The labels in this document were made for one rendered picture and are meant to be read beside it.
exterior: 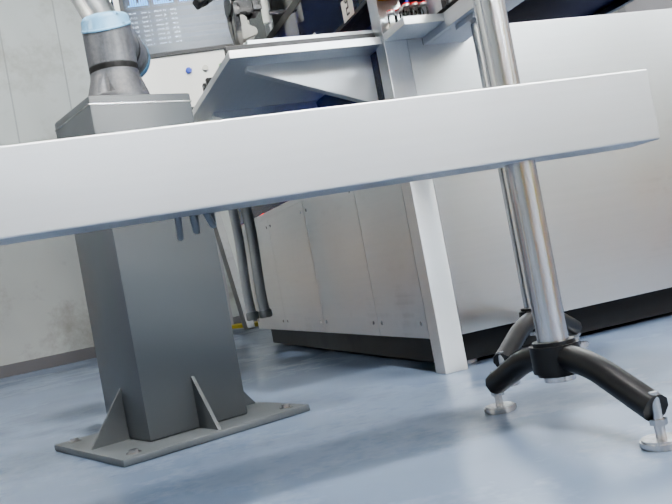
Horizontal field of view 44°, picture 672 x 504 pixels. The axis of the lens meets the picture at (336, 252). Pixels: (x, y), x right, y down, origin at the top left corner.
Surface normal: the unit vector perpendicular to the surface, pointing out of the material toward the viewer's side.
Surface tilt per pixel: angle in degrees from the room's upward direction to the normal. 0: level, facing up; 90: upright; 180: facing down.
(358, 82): 90
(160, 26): 90
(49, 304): 90
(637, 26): 90
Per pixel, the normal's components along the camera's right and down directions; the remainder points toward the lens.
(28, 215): 0.31, -0.07
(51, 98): 0.58, -0.12
